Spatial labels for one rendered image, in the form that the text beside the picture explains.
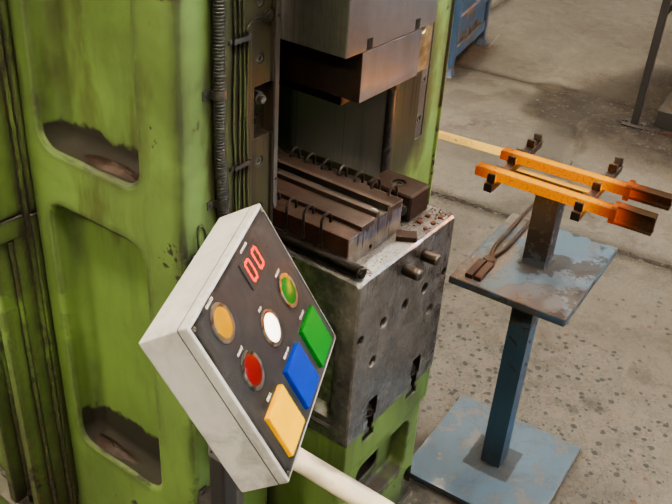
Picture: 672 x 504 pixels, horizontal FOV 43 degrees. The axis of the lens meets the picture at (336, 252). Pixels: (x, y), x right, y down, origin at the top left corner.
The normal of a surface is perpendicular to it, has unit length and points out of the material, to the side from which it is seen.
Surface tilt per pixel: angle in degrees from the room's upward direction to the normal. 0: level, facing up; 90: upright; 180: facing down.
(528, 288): 0
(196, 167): 90
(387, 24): 90
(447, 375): 0
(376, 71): 90
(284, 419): 60
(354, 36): 90
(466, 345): 0
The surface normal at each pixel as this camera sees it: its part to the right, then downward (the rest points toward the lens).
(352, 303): -0.59, 0.40
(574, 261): 0.06, -0.84
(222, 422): -0.20, 0.51
